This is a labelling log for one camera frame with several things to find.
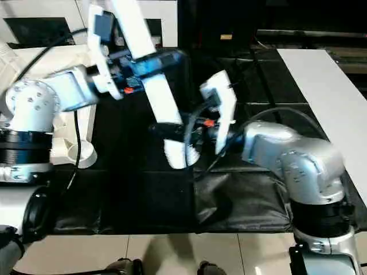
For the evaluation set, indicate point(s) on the white plastic table top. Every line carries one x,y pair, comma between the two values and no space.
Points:
43,60

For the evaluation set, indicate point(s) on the white cabinet with openings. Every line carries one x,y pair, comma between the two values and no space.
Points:
166,11

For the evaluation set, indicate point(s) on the black work mat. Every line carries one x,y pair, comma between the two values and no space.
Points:
160,194

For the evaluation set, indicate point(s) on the small tan box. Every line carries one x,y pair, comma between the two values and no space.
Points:
226,36

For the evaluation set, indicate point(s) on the flat white board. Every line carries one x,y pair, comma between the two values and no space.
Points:
324,100

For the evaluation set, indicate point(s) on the dark right robot foot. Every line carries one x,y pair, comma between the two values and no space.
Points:
210,267

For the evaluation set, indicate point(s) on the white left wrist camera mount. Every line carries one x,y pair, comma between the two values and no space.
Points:
100,60

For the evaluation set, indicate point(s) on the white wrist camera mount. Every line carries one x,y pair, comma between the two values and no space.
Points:
100,60
226,97

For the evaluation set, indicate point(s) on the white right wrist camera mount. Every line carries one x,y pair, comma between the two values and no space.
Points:
226,97

